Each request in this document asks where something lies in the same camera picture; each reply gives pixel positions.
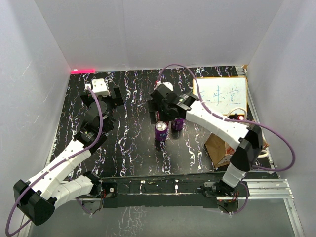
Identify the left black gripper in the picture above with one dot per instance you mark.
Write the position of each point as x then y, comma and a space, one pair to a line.
117, 100

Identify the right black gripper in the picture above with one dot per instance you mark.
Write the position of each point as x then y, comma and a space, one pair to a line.
154, 106

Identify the purple Fanta can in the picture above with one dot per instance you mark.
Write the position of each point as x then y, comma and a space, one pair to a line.
161, 131
177, 124

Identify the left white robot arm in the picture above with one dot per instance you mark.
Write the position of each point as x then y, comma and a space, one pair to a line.
38, 197

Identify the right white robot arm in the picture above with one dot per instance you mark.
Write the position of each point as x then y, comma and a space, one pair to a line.
245, 140

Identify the canvas bag with cat print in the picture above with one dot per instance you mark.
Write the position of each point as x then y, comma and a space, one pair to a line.
219, 151

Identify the pink LED strip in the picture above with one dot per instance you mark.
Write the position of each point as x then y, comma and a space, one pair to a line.
76, 71

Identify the yellow framed whiteboard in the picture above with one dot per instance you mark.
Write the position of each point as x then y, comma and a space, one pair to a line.
222, 94

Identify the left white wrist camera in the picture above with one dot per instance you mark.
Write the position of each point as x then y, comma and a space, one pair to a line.
99, 87

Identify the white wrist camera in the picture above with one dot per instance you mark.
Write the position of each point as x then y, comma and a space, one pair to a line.
99, 87
166, 84

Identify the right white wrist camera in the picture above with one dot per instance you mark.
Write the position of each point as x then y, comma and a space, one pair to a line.
166, 84

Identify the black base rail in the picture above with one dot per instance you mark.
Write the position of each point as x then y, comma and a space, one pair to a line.
197, 189

